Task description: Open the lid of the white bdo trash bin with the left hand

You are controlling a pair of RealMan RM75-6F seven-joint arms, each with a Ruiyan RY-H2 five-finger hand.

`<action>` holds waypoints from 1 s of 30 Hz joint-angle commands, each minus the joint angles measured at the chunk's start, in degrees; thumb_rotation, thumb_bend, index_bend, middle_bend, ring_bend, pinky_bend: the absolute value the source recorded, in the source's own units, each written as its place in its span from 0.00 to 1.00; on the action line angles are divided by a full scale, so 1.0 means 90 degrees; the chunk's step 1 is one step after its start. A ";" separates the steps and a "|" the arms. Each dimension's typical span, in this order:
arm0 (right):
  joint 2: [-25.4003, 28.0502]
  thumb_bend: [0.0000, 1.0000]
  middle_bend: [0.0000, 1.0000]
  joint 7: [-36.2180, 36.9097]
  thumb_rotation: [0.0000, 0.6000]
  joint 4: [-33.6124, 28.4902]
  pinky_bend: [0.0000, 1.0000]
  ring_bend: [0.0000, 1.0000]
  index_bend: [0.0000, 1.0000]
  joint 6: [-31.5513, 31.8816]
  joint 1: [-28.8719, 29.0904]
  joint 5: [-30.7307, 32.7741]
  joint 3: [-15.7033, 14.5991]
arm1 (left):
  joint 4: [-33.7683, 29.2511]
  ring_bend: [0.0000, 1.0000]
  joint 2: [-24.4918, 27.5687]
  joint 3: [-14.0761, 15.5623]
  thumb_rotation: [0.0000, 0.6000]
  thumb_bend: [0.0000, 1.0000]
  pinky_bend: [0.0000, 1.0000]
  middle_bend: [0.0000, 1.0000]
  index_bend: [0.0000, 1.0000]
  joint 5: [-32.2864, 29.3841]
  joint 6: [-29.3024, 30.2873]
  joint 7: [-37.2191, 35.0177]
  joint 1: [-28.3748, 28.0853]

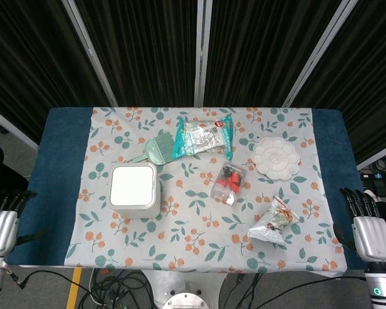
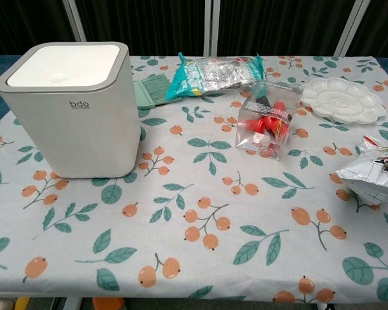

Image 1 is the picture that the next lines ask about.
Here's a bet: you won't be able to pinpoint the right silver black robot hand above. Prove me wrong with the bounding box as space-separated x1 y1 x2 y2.
333 187 386 262

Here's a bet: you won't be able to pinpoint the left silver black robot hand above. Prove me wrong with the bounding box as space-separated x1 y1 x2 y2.
0 188 38 258

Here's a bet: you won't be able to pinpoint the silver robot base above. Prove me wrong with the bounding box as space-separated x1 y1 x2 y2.
140 268 232 309

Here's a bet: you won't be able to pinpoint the white square box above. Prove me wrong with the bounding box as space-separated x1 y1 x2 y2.
108 162 163 220

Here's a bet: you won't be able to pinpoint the blue table cover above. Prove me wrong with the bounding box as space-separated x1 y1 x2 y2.
6 107 369 270

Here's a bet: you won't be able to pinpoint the crumpled white snack bag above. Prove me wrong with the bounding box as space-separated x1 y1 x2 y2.
247 194 300 247

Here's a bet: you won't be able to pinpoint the white flower-shaped palette plate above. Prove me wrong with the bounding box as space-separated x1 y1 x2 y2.
251 137 302 181

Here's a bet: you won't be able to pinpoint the clear bag red items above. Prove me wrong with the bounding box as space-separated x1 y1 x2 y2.
210 162 248 206

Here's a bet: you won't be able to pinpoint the black folding screen panel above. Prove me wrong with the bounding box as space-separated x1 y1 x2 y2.
291 0 386 165
0 0 112 145
74 0 200 108
203 0 345 108

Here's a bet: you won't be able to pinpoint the green dustpan brush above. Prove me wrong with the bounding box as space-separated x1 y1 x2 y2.
127 134 176 167

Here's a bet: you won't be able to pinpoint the floral patterned tablecloth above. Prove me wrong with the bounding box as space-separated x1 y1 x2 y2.
64 106 347 275

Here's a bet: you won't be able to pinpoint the teal foil snack bag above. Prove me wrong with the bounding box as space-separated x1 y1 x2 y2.
172 115 235 161

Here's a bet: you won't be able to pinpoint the black cable with plug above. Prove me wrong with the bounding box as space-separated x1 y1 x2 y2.
12 269 94 294

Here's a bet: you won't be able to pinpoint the black cable bundle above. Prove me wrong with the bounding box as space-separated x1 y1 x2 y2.
77 267 163 309

